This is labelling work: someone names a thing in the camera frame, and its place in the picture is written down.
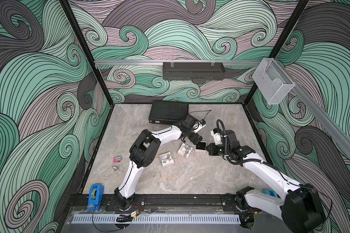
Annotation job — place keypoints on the pink teal small block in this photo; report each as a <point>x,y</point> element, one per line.
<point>117,159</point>

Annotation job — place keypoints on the black ribbed hard case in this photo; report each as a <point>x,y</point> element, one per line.
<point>168,112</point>

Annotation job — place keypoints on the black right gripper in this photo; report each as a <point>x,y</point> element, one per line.
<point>211,150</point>

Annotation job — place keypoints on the clear plastic wall holder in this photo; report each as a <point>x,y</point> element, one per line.
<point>273,80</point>

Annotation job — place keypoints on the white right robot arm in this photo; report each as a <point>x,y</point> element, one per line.
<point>298,205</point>

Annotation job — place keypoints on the blue tape dispenser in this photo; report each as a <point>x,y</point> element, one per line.
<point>270,192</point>
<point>95,197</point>

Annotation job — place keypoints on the white slotted cable duct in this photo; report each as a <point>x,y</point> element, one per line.
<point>159,219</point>

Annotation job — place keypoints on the blue tape dispenser left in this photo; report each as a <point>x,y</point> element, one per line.
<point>95,197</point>

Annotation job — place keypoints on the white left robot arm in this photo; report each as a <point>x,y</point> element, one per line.
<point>145,148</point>

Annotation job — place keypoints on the white box base black insert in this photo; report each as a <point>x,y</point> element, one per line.
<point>201,147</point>

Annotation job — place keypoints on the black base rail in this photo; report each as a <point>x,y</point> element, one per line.
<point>226,202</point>

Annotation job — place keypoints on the blue tape dispenser right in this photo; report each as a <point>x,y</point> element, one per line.
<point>270,192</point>

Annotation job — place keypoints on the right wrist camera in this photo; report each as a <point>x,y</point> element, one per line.
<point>216,134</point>

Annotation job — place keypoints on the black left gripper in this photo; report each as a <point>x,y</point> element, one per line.
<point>195,138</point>

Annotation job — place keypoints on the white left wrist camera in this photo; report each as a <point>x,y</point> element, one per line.
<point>200,124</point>

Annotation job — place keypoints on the large white bow gift box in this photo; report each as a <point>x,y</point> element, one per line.
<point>185,150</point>

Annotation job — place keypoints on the black wall shelf tray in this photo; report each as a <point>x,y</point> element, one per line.
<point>193,71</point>

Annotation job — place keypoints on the black corner frame post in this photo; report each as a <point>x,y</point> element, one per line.
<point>80,38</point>

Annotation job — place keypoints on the small white bow gift box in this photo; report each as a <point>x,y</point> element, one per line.
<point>166,159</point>

